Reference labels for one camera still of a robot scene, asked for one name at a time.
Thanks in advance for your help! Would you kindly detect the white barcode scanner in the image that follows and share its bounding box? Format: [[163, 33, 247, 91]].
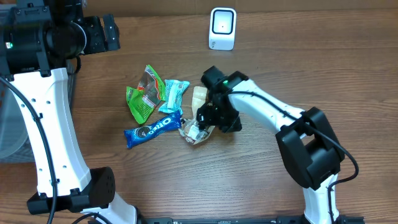
[[208, 7, 236, 51]]

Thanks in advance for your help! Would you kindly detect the blue Oreo cookie pack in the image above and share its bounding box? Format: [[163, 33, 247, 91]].
[[124, 111, 182, 149]]

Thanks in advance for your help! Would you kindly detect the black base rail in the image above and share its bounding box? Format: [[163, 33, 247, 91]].
[[136, 215, 366, 224]]

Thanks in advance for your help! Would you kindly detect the light teal snack packet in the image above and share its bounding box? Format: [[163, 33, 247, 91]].
[[158, 80, 190, 115]]

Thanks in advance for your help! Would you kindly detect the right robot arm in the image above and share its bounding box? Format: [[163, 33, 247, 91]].
[[197, 66, 364, 223]]

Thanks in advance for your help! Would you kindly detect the grey plastic mesh basket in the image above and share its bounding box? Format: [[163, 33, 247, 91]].
[[0, 7, 77, 164]]

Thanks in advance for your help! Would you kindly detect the green snack packet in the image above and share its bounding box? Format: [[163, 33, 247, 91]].
[[126, 65, 165, 125]]

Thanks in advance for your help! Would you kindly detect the brown paper bread bag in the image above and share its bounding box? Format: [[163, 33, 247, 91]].
[[178, 86, 215, 145]]

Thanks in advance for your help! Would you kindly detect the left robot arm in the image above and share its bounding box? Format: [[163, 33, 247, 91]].
[[1, 0, 140, 224]]

